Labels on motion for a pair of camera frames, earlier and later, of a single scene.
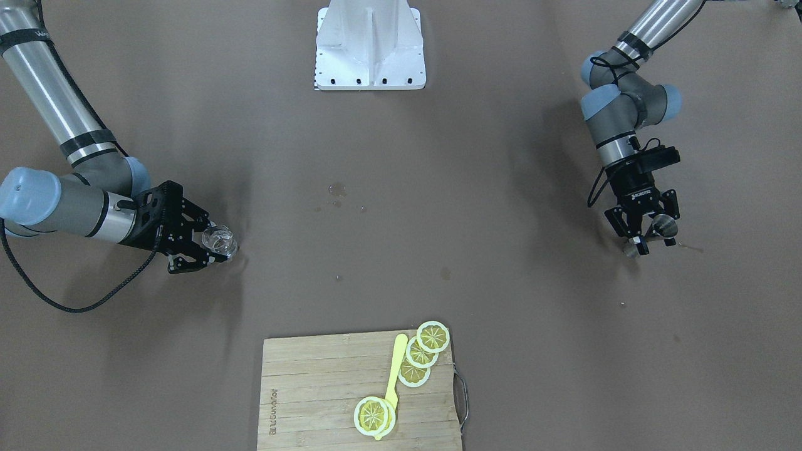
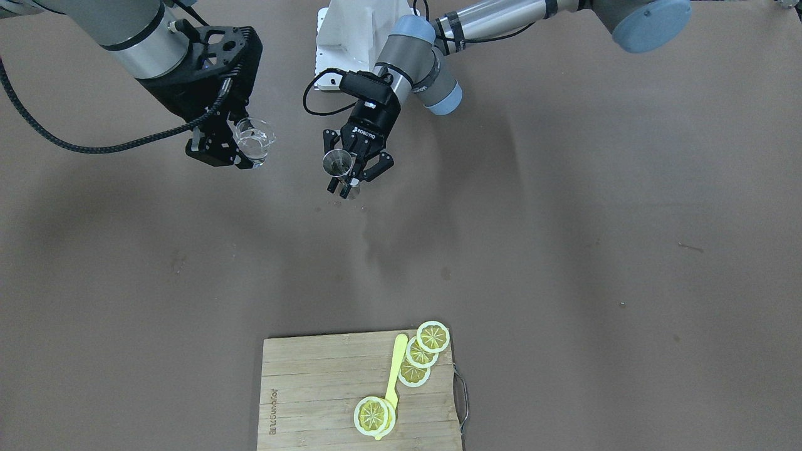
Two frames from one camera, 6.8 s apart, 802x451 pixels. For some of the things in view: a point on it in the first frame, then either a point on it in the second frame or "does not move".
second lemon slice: (418, 357) does not move
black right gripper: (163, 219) -> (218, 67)
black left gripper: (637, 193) -> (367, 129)
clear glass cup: (220, 238) -> (254, 136)
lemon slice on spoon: (374, 416) does not move
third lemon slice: (411, 376) does not move
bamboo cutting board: (311, 386) does not move
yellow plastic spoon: (391, 393) does not move
